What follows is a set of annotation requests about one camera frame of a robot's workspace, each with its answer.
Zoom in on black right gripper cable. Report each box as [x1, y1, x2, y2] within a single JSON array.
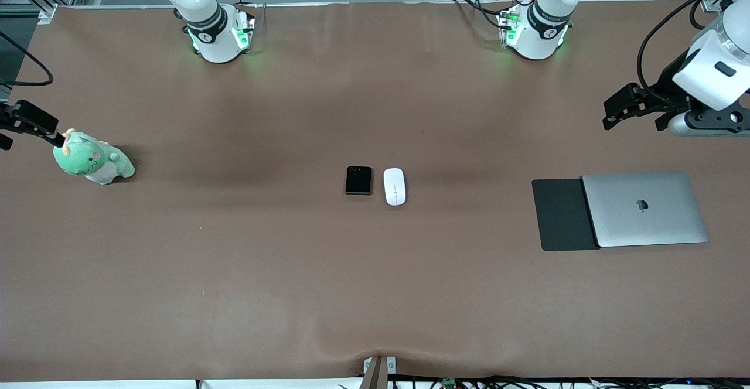
[[0, 30, 54, 88]]

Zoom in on silver laptop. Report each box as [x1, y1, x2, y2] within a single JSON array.
[[582, 171, 710, 248]]

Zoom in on green plush toy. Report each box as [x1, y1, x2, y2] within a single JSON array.
[[53, 128, 136, 186]]

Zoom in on black mouse pad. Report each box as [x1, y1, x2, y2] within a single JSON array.
[[531, 178, 601, 252]]

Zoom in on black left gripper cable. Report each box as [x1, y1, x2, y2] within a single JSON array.
[[637, 0, 734, 105]]

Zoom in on black phone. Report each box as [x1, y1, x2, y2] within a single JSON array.
[[345, 166, 373, 196]]

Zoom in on white computer mouse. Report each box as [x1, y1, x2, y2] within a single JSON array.
[[383, 168, 407, 207]]

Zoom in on black left arm base cables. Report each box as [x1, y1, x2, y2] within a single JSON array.
[[451, 0, 510, 29]]

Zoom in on brown table mat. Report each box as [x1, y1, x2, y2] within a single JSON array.
[[0, 0, 750, 381]]

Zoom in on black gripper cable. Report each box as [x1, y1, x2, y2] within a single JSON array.
[[0, 30, 54, 88], [637, 0, 734, 105]]

